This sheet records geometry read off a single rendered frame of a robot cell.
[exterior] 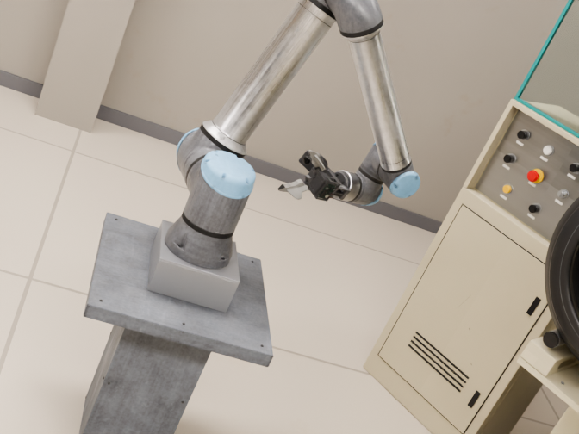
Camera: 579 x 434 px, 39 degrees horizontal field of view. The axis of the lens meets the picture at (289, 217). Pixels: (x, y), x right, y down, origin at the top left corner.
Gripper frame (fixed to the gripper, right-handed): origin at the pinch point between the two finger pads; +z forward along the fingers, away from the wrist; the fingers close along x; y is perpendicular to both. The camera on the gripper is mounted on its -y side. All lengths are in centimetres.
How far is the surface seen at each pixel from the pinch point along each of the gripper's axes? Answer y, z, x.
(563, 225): 55, -34, -38
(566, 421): 82, -84, 14
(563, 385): 82, -48, -6
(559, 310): 70, -37, -22
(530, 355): 72, -43, -5
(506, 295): 31, -105, 11
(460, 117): -119, -244, 11
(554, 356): 76, -44, -10
